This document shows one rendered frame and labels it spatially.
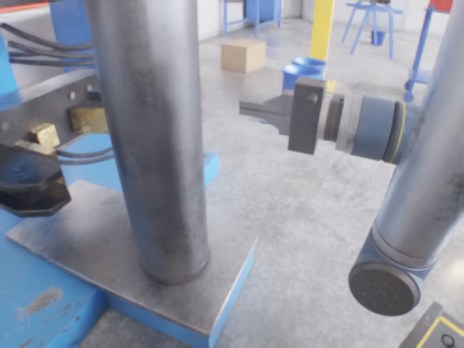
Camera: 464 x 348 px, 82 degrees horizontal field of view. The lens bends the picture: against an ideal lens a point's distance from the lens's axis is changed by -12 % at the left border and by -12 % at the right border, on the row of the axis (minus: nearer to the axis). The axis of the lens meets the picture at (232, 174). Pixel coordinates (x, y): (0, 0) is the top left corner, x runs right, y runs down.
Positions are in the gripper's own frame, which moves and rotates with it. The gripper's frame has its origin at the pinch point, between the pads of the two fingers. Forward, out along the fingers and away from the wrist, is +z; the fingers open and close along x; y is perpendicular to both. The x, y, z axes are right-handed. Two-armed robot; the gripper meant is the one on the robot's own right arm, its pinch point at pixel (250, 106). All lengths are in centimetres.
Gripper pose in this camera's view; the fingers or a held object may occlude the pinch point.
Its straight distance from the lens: 58.3
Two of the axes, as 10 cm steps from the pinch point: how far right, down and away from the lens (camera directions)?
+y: -3.8, 5.1, -7.7
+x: -0.1, 8.3, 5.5
